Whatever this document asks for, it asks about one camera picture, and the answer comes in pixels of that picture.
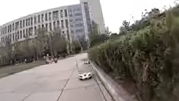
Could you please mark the small white robot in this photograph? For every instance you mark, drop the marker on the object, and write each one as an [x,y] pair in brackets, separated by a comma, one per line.
[85,76]
[86,62]

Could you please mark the group of people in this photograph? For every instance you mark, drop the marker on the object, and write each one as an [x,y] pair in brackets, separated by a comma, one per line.
[50,59]

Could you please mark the concrete kerb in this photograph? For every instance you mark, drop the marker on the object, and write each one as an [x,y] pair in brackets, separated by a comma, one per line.
[114,88]

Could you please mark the large curved pale building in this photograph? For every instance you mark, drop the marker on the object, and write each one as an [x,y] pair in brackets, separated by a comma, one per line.
[39,21]

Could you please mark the row of trees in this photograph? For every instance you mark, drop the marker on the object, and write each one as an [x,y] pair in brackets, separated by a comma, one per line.
[26,48]

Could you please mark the green hedge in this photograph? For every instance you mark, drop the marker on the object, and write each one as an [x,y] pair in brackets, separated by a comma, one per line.
[155,54]

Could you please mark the grey concrete slab plaza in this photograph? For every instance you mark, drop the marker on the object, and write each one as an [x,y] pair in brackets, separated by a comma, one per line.
[39,94]

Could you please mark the grass strip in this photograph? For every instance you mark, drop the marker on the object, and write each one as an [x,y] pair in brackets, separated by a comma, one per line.
[3,72]

